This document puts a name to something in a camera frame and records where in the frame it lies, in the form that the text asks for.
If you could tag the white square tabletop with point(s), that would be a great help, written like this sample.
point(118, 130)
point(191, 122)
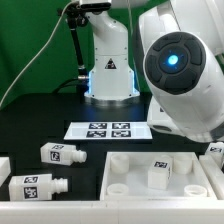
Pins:
point(126, 177)

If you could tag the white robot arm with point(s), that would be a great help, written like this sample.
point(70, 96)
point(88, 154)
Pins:
point(175, 46)

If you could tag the white marker tag sheet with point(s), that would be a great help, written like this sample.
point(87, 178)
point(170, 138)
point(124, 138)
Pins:
point(108, 131)

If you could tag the white front rail fence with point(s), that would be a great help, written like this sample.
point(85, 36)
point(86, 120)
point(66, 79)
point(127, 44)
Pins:
point(113, 212)

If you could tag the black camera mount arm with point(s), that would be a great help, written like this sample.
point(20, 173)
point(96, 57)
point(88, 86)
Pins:
point(75, 17)

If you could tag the white left rail block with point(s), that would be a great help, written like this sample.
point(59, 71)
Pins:
point(5, 169)

